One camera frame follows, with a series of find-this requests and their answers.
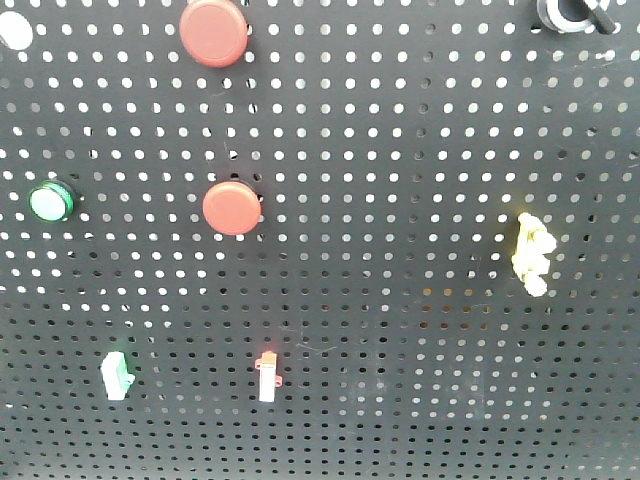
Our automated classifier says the lower red mushroom button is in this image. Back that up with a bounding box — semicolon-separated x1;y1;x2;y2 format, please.
202;181;261;235

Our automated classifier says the red mushroom button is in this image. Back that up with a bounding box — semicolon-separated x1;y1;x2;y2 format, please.
202;181;261;235
179;0;248;68

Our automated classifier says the upper red mushroom button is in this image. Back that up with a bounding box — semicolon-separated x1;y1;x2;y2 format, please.
179;0;248;68

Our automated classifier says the green round push button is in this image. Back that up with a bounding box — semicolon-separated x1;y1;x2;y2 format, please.
28;180;76;222

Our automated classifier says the white round button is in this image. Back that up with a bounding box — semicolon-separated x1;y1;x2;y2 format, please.
0;11;34;51

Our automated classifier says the black perforated pegboard panel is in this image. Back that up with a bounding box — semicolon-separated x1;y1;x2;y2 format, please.
1;1;639;479

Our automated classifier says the red white toggle switch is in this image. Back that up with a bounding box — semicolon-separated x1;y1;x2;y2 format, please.
254;351;282;403

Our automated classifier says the green white toggle switch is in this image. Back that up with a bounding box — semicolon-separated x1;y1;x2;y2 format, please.
100;351;135;401

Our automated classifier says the black rotary selector switch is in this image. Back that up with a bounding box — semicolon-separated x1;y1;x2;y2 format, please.
536;0;616;35

